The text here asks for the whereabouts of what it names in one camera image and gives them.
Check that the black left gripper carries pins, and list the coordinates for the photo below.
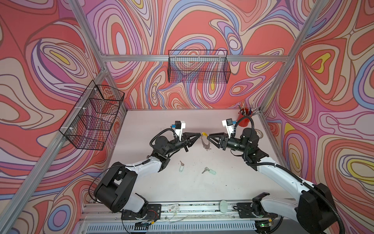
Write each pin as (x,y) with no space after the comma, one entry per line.
(188,138)

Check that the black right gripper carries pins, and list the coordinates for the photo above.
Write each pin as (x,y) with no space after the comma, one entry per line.
(223,140)

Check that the key with small mint tag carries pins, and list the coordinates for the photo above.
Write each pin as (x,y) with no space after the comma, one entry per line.
(208,170)

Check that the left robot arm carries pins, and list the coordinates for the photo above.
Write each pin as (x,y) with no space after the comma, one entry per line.
(115,189)

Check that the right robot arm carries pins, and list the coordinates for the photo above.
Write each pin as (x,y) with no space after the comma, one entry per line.
(313,206)

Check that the key with long mint tag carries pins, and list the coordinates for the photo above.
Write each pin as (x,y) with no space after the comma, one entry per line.
(181,168)

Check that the red pen cup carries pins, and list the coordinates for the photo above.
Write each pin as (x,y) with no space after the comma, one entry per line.
(243,122)

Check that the tape roll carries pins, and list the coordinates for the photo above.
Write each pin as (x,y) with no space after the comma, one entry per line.
(258,134)

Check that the pens in cup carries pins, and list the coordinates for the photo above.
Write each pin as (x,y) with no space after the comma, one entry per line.
(254,110)

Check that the white oval button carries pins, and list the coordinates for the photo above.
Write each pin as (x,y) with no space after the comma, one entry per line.
(223,206)

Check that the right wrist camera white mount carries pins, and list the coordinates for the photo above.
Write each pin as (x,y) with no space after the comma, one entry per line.
(229,124)

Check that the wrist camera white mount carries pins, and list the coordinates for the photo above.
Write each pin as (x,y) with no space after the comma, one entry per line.
(229,124)
(178,128)

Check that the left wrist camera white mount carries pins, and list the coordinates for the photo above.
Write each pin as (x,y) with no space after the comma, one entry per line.
(178,128)

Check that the white label tag on rail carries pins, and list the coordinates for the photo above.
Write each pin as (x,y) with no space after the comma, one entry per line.
(173,208)

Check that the black wire basket back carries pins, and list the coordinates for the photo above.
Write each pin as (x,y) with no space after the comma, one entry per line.
(198,66)

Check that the black wire basket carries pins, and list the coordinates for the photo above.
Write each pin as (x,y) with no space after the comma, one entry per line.
(198,66)
(98,108)

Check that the black wire basket left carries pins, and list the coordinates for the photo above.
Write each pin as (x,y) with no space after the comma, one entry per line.
(98,108)

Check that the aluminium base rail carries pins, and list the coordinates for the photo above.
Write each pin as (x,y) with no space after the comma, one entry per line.
(193,217)

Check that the aluminium frame post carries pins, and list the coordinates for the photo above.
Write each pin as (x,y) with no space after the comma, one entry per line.
(104,74)

